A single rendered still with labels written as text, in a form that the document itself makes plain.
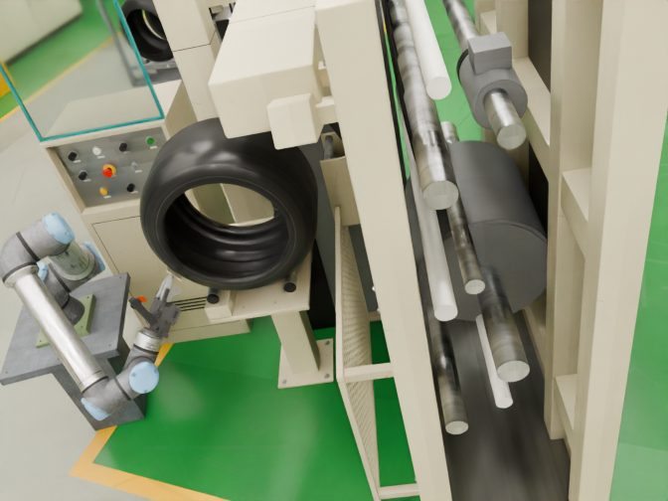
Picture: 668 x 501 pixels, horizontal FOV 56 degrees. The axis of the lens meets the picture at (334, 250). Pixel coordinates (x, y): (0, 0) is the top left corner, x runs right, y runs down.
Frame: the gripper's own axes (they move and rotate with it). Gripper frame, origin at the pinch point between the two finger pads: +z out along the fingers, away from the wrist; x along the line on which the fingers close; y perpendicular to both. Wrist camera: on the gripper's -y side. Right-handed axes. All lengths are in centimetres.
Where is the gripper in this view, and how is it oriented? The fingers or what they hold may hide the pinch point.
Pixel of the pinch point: (168, 276)
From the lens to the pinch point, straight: 222.4
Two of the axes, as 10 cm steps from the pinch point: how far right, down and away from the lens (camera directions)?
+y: 7.8, 3.5, 5.2
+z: 3.6, -9.3, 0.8
